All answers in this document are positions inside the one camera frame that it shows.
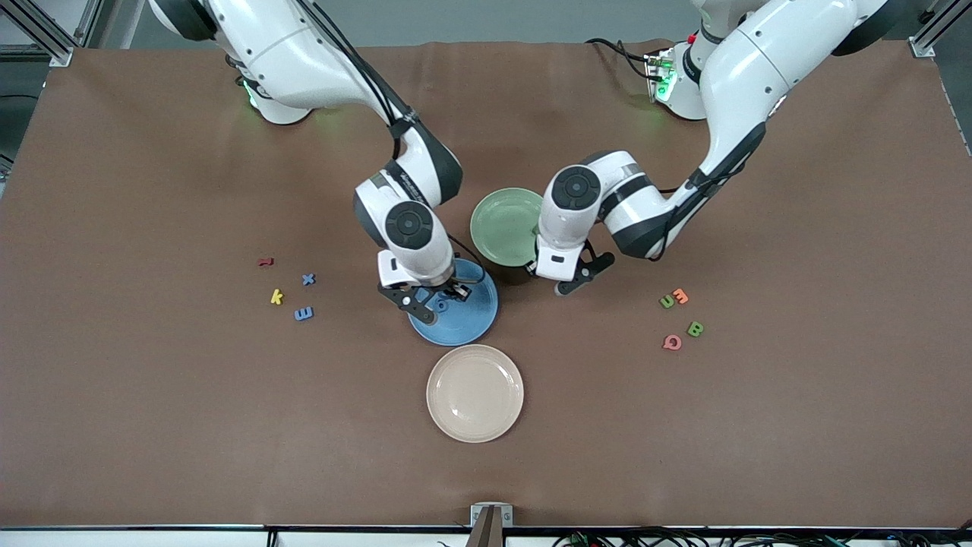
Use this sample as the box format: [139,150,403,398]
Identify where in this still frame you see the white table edge rail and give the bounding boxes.
[0,526,972,547]

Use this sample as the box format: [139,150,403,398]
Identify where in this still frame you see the aluminium frame post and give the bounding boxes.
[0,0,74,68]
[909,0,959,58]

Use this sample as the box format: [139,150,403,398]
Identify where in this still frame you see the blue plate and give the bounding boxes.
[407,258,500,347]

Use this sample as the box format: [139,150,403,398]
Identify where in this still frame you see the grey metal mount bracket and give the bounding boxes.
[465,502,515,547]

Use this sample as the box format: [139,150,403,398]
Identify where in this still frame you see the black cable bundle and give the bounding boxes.
[551,526,972,547]

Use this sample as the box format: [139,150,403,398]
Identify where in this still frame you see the black arm base cable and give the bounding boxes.
[585,36,652,81]

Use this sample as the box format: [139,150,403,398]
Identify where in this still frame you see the beige plate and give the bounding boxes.
[425,344,525,444]

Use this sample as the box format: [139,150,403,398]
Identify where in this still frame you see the green plate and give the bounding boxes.
[469,187,546,268]

